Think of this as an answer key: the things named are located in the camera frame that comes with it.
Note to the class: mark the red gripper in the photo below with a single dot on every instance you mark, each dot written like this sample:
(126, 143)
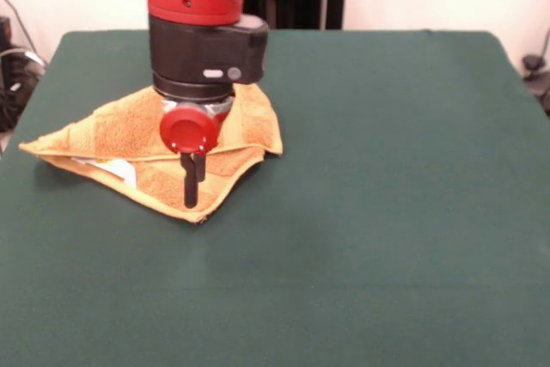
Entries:
(187, 130)

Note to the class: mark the orange terry towel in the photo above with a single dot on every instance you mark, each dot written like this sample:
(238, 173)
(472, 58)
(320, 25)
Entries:
(120, 130)

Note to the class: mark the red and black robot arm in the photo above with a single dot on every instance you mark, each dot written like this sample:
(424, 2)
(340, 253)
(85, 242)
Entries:
(202, 32)

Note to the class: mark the dark green tablecloth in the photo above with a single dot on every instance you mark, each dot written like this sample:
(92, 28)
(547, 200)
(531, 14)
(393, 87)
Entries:
(386, 212)

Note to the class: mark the black electronics pile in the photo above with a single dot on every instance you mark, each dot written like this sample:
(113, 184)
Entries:
(13, 92)

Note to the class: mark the black clamp mount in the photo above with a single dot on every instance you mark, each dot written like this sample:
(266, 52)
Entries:
(535, 64)

